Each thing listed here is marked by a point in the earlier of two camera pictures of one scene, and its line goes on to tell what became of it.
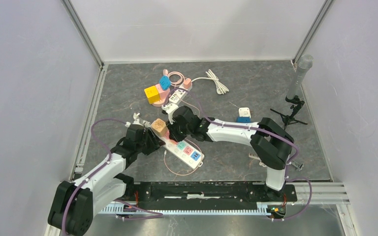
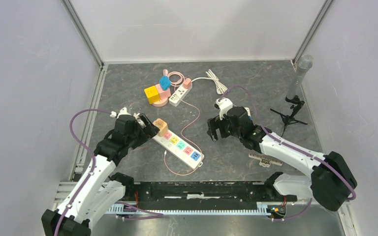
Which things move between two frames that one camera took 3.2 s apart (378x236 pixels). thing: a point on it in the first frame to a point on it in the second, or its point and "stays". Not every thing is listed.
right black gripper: x=173 y=135 to x=214 y=123
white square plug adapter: x=244 y=111 stays
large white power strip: x=183 y=150 stays
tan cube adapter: x=160 y=127 stays
